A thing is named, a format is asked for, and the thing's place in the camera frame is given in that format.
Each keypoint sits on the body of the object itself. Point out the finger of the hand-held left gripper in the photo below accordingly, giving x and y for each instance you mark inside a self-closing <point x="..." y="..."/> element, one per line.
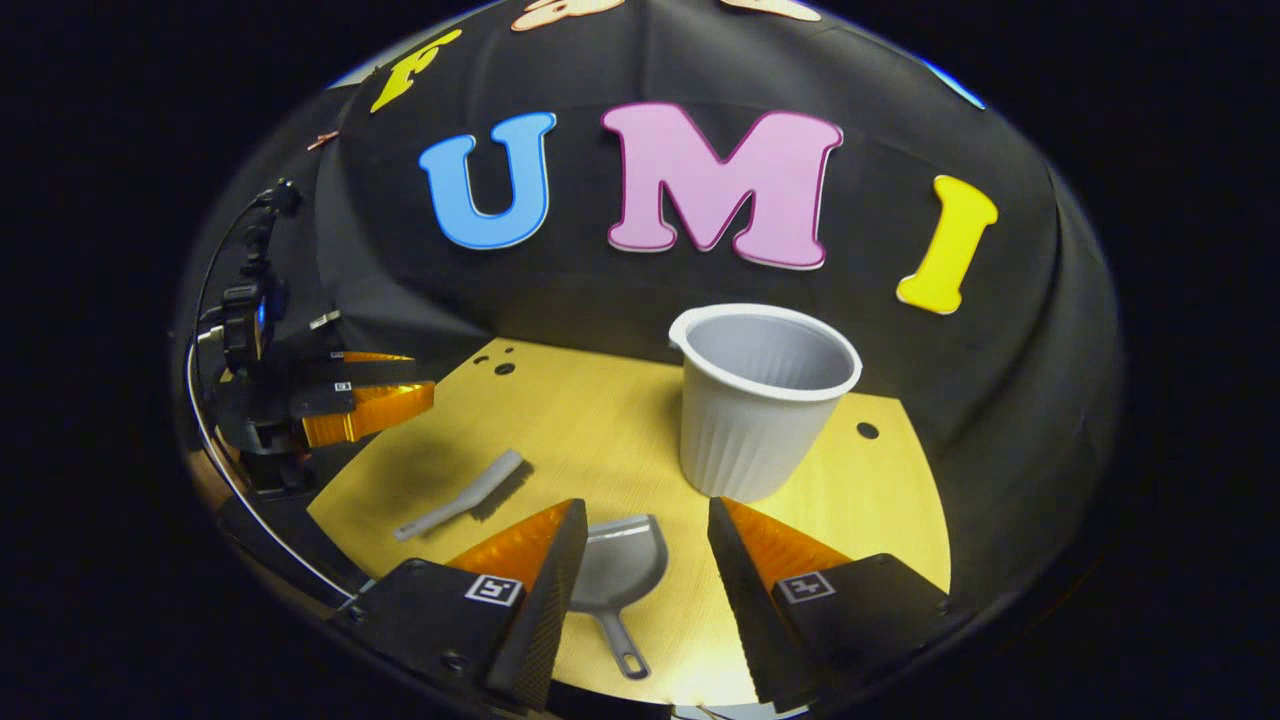
<point x="370" y="412"/>
<point x="380" y="372"/>

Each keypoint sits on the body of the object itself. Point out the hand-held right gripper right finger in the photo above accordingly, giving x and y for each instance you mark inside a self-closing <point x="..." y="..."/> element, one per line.
<point x="745" y="590"/>

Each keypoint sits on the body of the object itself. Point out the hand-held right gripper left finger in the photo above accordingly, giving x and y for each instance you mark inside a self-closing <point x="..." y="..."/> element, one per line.
<point x="545" y="600"/>

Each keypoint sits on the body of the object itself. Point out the grey dustpan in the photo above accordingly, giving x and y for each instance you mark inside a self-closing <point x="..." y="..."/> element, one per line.
<point x="620" y="570"/>

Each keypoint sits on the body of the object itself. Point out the small grey broom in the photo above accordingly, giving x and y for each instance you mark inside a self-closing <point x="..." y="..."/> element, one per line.
<point x="475" y="495"/>

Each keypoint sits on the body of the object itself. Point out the white ribbed garbage bin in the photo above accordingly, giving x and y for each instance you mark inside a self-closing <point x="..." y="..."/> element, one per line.
<point x="740" y="440"/>

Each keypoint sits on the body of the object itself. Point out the white cloth clip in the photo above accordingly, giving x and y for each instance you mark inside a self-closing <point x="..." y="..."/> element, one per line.
<point x="324" y="320"/>

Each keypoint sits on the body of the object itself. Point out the copper cloth clip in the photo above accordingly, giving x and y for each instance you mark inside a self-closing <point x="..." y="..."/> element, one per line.
<point x="322" y="140"/>

